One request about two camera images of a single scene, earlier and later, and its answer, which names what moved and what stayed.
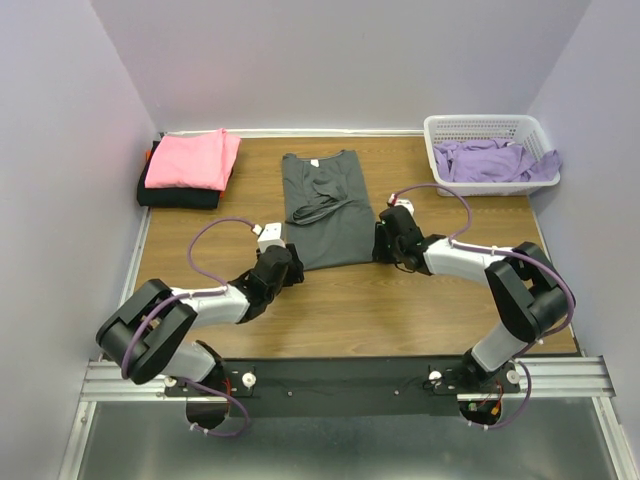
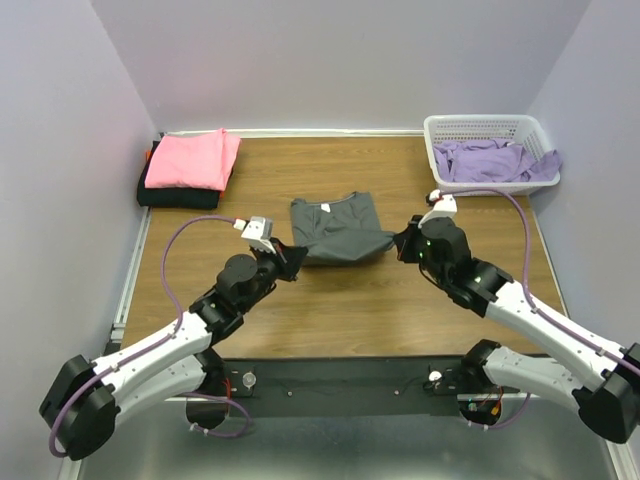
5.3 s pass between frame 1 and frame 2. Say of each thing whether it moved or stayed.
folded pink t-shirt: stayed
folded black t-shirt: stayed
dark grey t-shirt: moved
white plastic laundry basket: stayed
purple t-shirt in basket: stayed
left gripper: moved
